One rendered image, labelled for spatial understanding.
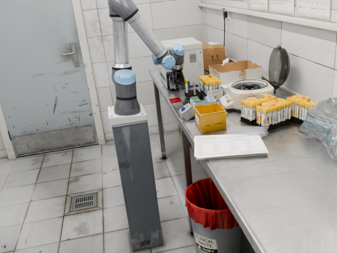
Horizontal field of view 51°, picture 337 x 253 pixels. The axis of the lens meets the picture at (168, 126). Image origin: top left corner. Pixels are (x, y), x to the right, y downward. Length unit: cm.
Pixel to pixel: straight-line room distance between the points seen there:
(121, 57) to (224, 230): 112
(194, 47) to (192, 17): 136
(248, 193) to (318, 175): 28
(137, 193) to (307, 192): 115
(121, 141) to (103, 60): 185
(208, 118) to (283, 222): 74
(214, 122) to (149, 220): 85
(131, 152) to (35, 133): 206
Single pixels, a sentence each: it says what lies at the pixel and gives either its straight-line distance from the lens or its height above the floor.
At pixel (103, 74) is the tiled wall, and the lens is 380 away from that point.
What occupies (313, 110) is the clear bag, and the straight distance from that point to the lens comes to 170.
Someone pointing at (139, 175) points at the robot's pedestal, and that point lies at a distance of 213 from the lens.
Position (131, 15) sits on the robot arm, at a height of 144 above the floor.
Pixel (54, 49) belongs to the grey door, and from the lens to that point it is 372.
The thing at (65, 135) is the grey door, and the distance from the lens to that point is 395.
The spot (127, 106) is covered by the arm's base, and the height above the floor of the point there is 96.
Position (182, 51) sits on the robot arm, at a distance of 214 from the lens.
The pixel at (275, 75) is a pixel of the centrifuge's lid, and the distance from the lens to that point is 220.
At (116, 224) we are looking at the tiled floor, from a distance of 270.
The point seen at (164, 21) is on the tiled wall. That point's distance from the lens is 378.
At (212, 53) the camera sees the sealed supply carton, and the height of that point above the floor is 101.
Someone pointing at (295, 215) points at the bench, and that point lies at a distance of 121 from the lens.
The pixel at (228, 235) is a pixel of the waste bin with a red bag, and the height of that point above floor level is 25.
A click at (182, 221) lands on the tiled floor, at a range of 262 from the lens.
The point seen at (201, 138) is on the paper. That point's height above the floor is 89.
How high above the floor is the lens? 159
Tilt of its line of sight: 22 degrees down
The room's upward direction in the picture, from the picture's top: 6 degrees counter-clockwise
